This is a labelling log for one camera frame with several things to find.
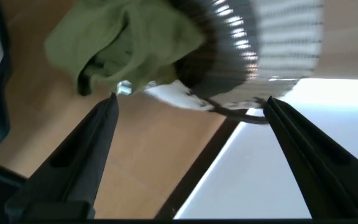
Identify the beige curtain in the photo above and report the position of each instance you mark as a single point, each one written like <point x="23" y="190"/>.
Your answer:
<point x="350" y="37"/>

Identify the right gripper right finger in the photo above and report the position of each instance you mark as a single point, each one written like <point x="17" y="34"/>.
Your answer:
<point x="328" y="174"/>

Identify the green printed shirt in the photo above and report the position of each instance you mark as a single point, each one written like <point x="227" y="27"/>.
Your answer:
<point x="117" y="34"/>

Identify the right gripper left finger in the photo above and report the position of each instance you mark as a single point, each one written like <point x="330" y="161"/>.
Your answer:
<point x="73" y="174"/>

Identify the pale grey garment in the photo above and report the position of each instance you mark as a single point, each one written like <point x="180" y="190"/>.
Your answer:
<point x="179" y="96"/>

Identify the white laundry basket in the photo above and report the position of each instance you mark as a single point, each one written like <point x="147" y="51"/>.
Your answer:
<point x="278" y="37"/>

